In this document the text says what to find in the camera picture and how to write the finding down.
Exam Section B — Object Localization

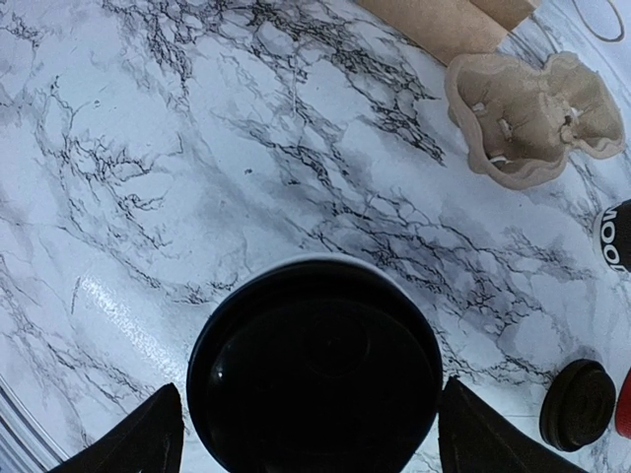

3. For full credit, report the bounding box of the stack of black paper cups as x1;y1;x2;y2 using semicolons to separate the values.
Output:
593;199;631;273

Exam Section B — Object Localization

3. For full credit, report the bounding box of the brown cardboard cup carrier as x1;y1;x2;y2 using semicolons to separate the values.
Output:
445;51;625;190

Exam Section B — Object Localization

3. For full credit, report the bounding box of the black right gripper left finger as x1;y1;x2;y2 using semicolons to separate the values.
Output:
53;383;184;473

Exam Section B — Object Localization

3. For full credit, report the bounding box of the black coffee cup lid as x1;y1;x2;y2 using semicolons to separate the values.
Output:
539;359;616;452
186;259;443;472

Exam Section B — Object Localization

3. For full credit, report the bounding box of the red ribbed plastic cup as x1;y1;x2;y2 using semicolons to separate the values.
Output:
614;371;631;439

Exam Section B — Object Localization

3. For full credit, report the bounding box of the brown paper bag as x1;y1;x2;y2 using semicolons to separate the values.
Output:
358;0;541;65

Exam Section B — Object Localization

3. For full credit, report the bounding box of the paper bag twine handle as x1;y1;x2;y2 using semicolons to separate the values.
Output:
573;0;626;44

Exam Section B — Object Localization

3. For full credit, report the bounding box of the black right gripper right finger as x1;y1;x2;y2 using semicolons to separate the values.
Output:
439;376;582;472

